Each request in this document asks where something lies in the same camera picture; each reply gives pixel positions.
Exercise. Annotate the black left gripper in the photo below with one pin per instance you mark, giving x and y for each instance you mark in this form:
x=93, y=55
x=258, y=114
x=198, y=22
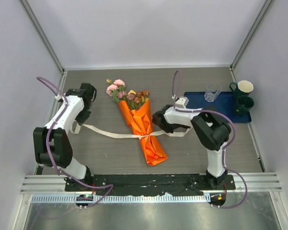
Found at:
x=80, y=120

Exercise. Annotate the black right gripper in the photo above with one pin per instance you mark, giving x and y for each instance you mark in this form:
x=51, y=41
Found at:
x=186, y=126

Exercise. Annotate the orange wrapping paper sheet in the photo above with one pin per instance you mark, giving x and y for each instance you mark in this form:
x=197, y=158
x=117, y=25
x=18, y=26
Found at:
x=139, y=121

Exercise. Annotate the cream printed ribbon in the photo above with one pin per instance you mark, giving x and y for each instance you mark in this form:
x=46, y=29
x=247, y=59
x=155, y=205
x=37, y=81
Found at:
x=75, y=128

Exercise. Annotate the orange fake flower stem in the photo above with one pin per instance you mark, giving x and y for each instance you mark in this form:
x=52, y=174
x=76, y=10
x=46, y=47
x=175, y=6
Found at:
x=141, y=97

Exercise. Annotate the pink fake flower stem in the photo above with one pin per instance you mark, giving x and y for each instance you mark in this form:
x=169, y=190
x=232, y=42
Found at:
x=116, y=90
x=128, y=98

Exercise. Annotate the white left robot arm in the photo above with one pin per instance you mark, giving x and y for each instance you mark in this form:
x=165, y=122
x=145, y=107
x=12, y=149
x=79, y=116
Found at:
x=51, y=144

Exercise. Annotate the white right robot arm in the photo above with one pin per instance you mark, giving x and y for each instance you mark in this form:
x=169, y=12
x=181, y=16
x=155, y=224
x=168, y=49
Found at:
x=212, y=130

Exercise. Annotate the clear plastic cup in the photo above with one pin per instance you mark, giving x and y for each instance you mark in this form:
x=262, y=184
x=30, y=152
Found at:
x=212, y=92

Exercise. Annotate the blue plastic tray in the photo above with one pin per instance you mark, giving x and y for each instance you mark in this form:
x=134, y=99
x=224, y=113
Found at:
x=223, y=104

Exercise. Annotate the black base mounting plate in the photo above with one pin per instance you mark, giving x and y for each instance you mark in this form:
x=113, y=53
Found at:
x=160, y=184

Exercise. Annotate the dark green mug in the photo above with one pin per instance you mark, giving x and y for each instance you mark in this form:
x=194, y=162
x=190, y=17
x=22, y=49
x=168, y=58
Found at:
x=243, y=105

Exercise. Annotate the green mug white interior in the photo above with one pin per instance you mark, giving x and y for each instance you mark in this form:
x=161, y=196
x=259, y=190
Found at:
x=241, y=88

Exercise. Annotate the aluminium front rail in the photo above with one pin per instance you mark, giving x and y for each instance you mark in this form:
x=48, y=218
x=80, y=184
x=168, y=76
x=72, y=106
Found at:
x=61, y=189

